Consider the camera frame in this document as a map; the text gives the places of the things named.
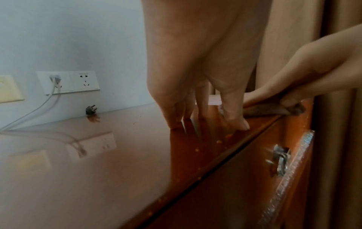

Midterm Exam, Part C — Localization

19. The beige wall plate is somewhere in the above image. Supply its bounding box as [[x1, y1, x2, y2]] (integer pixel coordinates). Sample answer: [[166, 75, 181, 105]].
[[0, 75, 26, 104]]

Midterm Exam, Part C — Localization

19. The brown cleaning cloth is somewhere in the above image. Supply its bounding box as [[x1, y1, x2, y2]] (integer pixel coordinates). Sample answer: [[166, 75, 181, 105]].
[[219, 98, 308, 118]]

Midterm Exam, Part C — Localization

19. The beige curtain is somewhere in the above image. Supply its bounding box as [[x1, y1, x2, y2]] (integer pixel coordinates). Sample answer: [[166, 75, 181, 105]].
[[245, 0, 362, 229]]

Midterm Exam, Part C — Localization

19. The person's right hand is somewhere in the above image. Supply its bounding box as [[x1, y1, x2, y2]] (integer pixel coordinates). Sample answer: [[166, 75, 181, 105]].
[[243, 23, 362, 108]]

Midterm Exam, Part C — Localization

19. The white wall power socket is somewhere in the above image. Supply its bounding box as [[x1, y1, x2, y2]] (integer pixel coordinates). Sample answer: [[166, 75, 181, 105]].
[[35, 71, 100, 95]]

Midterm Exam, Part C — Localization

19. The white plug cable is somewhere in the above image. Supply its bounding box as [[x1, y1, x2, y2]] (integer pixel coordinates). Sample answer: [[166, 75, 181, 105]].
[[0, 87, 61, 133]]

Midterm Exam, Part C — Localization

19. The person's left hand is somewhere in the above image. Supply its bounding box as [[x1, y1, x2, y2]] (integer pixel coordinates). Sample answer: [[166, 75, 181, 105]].
[[141, 0, 273, 131]]

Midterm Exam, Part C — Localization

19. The clear bubble wrap strip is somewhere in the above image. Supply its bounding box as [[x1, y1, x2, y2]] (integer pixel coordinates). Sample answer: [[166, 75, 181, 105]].
[[258, 129, 315, 229]]

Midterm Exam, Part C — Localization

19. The red wooden table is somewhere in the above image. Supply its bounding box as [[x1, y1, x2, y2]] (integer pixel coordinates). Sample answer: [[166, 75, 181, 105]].
[[0, 94, 316, 229]]

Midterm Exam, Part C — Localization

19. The silver metal latch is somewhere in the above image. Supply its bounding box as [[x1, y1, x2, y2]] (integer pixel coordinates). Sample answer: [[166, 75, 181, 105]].
[[265, 144, 292, 177]]

